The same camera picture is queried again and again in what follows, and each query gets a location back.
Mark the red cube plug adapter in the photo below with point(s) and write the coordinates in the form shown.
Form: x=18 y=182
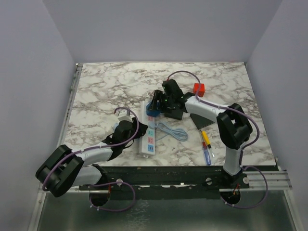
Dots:
x=199 y=88

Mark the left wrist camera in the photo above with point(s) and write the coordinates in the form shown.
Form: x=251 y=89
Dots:
x=124 y=116

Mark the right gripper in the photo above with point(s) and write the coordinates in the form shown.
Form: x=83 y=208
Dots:
x=159 y=95

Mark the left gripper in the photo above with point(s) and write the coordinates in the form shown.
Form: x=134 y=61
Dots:
x=141 y=131

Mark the blue handled screwdriver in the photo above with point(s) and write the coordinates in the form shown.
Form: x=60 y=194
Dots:
x=206 y=154

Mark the yellow handled screwdriver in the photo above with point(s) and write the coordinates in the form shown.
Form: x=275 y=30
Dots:
x=207 y=141

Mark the white power strip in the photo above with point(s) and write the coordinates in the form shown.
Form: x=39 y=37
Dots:
x=147 y=141

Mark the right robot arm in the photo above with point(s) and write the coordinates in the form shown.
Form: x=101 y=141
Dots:
x=234 y=127

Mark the blue cube plug adapter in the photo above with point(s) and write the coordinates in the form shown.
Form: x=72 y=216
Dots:
x=152 y=110

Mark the black router box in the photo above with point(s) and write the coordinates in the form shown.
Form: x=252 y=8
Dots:
x=177 y=115

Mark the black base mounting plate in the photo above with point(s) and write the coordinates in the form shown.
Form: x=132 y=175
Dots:
x=157 y=183

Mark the aluminium rail frame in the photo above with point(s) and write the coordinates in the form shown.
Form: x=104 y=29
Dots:
x=259 y=180

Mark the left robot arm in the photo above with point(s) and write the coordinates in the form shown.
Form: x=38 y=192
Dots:
x=66 y=168

